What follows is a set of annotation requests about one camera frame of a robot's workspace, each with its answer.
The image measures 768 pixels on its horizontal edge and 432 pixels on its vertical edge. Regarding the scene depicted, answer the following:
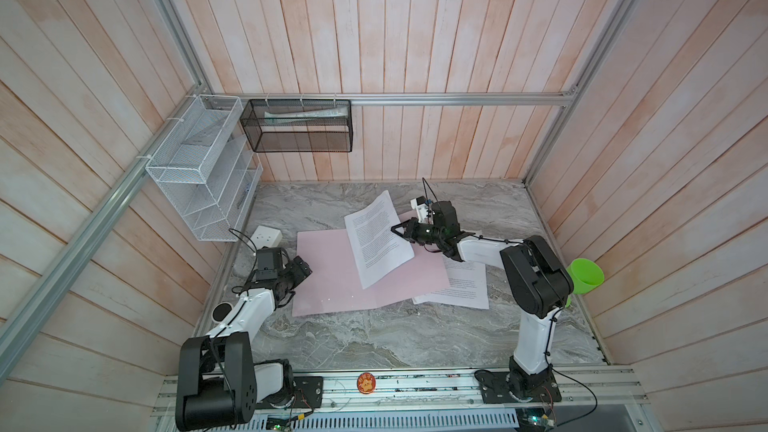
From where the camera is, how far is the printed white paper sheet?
91 centimetres

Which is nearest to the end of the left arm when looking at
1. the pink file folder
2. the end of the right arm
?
the pink file folder

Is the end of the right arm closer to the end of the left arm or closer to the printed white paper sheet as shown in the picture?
the printed white paper sheet

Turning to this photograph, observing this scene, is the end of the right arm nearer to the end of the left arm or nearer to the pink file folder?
the pink file folder

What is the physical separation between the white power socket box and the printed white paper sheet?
250 mm

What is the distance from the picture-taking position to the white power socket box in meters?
1.00
